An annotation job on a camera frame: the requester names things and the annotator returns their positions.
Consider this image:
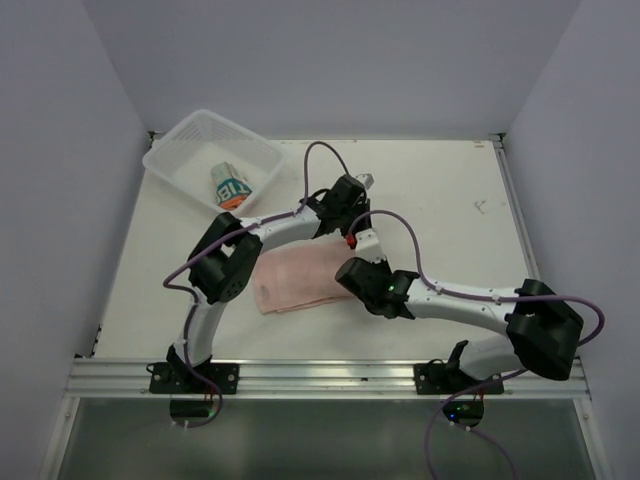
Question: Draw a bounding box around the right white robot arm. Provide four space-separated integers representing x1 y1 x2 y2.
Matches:
335 257 584 393

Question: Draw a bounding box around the colourful rabbit print towel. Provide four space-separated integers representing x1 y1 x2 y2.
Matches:
210 162 253 210

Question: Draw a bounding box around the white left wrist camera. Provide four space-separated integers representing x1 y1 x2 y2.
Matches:
355 173 374 190

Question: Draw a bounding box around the aluminium rail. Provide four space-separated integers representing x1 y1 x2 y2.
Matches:
489 132 581 361
64 359 590 400

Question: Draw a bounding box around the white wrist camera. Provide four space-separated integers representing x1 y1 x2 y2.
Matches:
355 173 374 190
354 228 387 264

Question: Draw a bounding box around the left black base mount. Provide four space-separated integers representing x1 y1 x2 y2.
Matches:
147 362 241 399

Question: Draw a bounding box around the aluminium front rail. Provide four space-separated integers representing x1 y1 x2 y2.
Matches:
64 359 590 400

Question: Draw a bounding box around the right wrist camera red plug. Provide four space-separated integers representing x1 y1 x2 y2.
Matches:
345 234 357 250

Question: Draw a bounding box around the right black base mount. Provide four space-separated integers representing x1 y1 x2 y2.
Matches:
413 342 483 395

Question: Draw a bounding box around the pink towel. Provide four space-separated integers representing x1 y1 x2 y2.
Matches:
251 242 353 314

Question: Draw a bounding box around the aluminium right side rail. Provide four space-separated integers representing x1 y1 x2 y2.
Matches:
489 132 581 361

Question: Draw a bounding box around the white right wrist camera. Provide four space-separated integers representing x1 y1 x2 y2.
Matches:
354 228 387 264

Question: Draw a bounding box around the translucent plastic basket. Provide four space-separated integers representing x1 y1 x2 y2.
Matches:
142 109 286 216

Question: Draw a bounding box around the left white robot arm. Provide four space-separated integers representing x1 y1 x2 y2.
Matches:
163 173 374 393

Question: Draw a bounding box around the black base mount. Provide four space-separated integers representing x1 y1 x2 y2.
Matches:
147 362 241 399
413 342 483 395

